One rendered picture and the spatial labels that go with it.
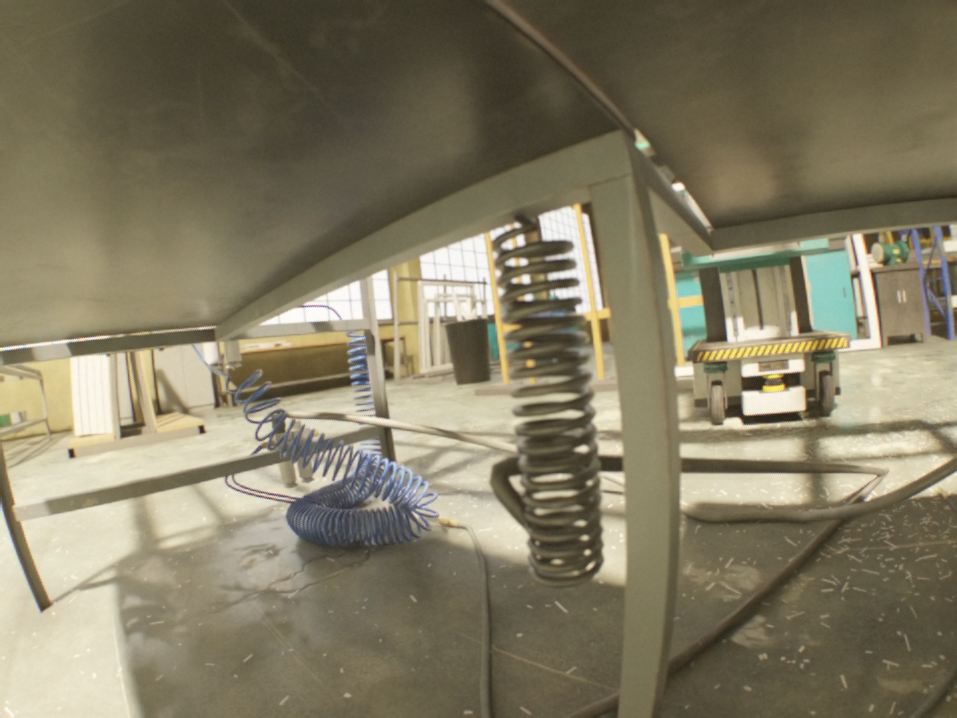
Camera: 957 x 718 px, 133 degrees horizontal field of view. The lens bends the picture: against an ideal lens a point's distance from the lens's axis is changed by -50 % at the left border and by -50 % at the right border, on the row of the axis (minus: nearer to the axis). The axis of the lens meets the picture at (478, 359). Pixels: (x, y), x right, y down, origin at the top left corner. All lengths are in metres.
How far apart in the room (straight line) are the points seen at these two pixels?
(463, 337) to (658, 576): 4.74
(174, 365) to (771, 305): 7.14
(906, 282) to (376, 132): 4.52
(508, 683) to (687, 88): 0.62
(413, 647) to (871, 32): 0.78
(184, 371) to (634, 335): 6.99
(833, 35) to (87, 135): 0.36
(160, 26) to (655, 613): 0.41
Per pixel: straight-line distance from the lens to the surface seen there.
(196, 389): 7.12
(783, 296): 1.99
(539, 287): 0.29
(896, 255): 4.72
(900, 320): 4.54
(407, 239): 0.38
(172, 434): 3.84
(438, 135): 0.25
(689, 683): 0.58
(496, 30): 0.18
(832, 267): 4.63
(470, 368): 4.98
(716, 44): 0.22
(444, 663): 0.64
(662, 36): 0.21
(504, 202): 0.31
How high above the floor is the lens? 0.43
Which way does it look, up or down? 2 degrees down
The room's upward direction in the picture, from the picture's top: 7 degrees counter-clockwise
